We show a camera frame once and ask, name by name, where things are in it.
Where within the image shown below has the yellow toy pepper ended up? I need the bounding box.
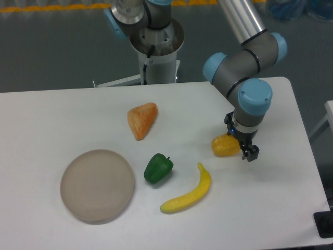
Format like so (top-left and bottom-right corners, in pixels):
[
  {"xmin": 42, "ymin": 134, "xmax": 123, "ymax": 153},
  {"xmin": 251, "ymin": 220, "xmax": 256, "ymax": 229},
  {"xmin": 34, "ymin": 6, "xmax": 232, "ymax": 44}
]
[{"xmin": 211, "ymin": 134, "xmax": 240, "ymax": 157}]

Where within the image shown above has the white furniture at right edge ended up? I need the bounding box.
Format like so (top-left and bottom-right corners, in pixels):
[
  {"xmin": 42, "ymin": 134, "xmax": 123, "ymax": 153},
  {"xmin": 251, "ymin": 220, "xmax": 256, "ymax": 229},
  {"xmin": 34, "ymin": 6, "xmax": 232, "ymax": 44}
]
[{"xmin": 308, "ymin": 100, "xmax": 332, "ymax": 143}]

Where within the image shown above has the blue plastic bag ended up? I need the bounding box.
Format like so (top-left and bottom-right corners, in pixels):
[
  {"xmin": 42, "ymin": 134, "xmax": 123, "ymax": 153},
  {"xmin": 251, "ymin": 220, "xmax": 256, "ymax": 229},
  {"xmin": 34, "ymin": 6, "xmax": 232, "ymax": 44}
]
[{"xmin": 266, "ymin": 0, "xmax": 332, "ymax": 22}]

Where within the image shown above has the green toy pepper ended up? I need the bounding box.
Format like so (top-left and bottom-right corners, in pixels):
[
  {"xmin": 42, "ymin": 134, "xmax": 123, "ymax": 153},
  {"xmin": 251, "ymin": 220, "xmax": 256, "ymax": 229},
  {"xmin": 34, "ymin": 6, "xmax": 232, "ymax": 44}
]
[{"xmin": 144, "ymin": 153, "xmax": 174, "ymax": 184}]

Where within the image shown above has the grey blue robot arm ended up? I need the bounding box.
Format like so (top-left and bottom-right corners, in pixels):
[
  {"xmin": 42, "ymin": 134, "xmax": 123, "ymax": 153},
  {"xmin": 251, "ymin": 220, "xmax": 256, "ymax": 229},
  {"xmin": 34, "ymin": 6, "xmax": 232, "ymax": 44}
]
[{"xmin": 104, "ymin": 1, "xmax": 287, "ymax": 161}]

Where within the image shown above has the beige round plate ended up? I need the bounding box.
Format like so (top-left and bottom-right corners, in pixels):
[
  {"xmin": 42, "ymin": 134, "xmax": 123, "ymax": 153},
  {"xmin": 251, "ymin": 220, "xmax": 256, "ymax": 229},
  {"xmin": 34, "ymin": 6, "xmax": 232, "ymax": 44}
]
[{"xmin": 60, "ymin": 149, "xmax": 135, "ymax": 224}]

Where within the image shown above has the yellow toy banana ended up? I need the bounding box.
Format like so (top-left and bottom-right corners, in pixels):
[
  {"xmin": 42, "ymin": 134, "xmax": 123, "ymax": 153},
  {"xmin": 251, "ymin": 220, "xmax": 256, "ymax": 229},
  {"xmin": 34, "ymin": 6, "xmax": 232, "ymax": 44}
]
[{"xmin": 160, "ymin": 163, "xmax": 212, "ymax": 214}]

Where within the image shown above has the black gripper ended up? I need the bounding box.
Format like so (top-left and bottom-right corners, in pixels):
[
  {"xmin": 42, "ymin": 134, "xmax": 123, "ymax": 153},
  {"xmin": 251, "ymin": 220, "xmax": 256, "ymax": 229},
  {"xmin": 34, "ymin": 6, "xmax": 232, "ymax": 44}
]
[{"xmin": 224, "ymin": 112, "xmax": 260, "ymax": 162}]

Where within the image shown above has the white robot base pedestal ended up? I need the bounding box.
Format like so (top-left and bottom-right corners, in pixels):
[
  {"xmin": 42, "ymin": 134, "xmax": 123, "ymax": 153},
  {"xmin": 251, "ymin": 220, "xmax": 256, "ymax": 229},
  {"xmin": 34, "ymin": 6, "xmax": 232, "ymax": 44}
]
[{"xmin": 96, "ymin": 18, "xmax": 184, "ymax": 88}]

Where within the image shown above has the black base cable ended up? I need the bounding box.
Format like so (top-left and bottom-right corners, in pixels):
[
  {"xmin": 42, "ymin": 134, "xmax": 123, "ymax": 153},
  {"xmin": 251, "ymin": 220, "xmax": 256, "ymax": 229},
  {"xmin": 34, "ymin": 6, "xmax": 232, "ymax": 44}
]
[{"xmin": 142, "ymin": 45, "xmax": 156, "ymax": 85}]

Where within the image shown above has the orange toy fruit wedge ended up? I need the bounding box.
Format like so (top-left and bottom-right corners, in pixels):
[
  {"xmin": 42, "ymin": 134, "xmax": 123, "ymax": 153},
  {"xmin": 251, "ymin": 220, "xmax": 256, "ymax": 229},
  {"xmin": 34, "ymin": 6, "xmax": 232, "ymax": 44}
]
[{"xmin": 127, "ymin": 103, "xmax": 158, "ymax": 141}]

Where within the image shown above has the black object at table edge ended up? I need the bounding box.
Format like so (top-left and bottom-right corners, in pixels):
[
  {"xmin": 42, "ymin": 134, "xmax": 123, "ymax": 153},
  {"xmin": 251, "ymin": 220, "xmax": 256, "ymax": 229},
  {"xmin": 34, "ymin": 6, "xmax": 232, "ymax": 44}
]
[{"xmin": 313, "ymin": 210, "xmax": 332, "ymax": 239}]

